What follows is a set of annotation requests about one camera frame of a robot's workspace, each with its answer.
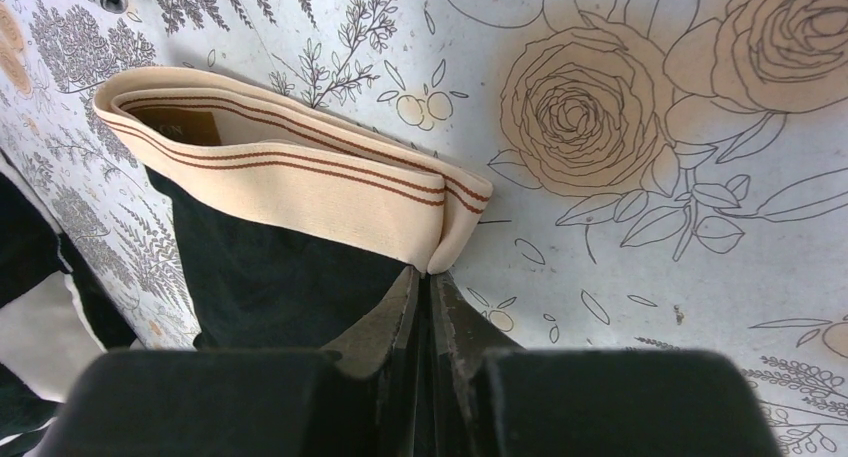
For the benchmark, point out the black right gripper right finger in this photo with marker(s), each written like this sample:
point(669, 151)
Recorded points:
point(492, 397)

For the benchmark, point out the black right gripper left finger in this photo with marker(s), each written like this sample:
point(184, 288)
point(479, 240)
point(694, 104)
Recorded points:
point(352, 397)

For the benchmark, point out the black underwear beige waistband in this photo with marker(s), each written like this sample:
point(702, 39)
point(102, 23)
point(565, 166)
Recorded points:
point(295, 228)

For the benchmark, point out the floral table cloth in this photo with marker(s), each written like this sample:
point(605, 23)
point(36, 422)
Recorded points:
point(665, 173)

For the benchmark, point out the black white checkered blanket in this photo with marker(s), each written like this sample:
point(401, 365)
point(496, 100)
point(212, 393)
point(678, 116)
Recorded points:
point(55, 319)

